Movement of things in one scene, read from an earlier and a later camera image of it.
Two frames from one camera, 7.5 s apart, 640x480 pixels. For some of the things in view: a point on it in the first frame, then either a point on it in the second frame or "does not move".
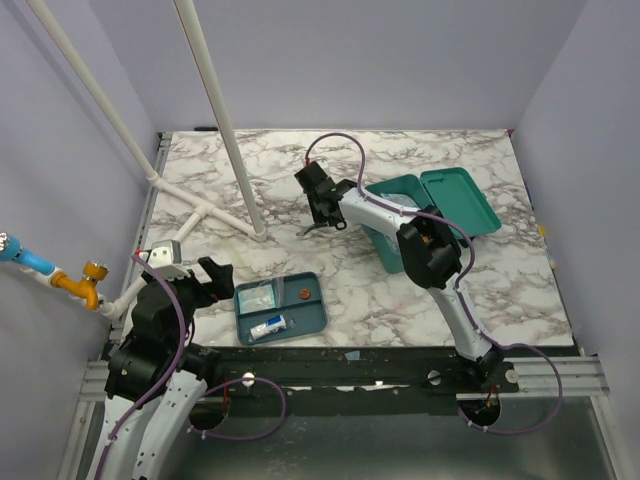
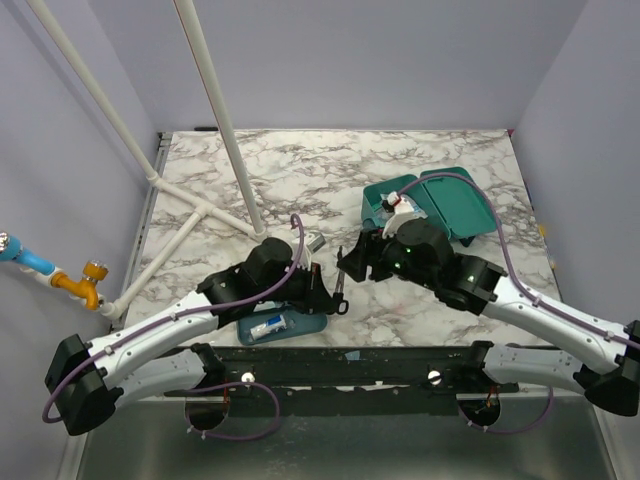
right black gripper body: [324, 212] → [365, 255]
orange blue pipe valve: [84, 289] does not move
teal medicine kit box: [465, 207] does not move
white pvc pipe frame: [254, 230] does not move
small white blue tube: [271, 325] does not move
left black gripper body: [194, 296] → [301, 291]
